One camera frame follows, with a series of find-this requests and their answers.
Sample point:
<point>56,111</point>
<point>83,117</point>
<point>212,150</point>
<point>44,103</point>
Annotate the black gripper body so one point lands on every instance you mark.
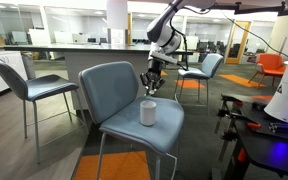
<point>152,76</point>

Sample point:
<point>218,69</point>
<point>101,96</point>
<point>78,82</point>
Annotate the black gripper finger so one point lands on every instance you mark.
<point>156,88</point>
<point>147,88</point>

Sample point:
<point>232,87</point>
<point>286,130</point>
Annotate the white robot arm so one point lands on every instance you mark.
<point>165,40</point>

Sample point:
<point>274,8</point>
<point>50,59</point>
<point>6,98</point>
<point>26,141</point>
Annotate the white cup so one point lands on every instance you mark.
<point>147,112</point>

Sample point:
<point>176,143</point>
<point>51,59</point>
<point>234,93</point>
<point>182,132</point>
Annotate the blue padded chair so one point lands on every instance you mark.
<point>35,89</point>
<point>110,91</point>

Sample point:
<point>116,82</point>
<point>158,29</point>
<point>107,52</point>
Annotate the white round pillar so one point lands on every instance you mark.
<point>117,21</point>

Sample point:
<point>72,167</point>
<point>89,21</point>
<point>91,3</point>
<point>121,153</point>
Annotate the grey kitchen counter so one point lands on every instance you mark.
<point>80,57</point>

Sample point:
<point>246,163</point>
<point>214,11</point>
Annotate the black robot cart table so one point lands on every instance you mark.
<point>266,147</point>

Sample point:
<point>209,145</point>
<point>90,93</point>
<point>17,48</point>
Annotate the orange armchair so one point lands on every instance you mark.
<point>268,64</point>

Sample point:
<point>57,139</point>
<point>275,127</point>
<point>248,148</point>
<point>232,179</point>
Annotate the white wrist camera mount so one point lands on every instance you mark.
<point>163,57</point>

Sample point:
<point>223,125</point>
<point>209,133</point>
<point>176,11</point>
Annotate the orange handled clamp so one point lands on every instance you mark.
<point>250,123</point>
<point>229,136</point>

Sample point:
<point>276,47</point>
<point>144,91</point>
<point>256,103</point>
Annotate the black camera mount rail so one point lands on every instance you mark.
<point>239,8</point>

